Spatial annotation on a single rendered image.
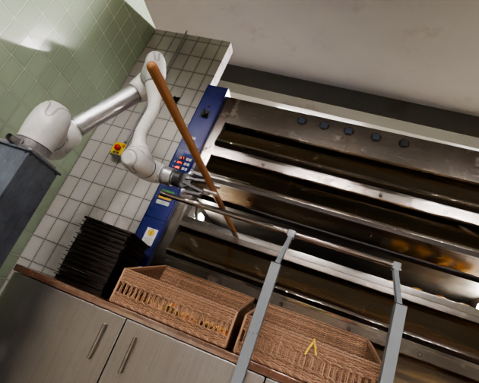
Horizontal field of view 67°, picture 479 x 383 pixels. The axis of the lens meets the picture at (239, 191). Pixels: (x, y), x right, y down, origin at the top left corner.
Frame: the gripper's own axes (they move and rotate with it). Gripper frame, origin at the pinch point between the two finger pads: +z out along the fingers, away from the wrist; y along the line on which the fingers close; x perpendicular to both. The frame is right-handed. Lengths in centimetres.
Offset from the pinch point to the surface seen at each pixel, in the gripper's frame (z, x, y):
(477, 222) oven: 129, -56, -46
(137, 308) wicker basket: -11, -4, 60
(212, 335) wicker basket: 23, -6, 59
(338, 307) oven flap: 70, -51, 24
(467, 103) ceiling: 158, -210, -260
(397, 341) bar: 88, 5, 37
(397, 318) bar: 87, 5, 30
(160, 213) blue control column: -45, -50, 6
